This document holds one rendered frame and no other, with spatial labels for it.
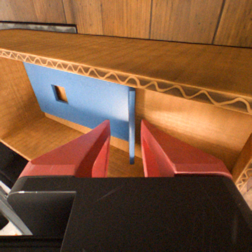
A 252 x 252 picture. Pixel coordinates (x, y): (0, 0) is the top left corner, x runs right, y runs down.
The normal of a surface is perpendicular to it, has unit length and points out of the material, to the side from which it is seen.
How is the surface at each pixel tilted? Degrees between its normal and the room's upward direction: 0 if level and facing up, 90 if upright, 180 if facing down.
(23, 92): 90
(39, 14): 0
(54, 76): 3
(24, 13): 0
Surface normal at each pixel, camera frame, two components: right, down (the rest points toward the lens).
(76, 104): -0.48, 0.53
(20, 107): 0.85, 0.30
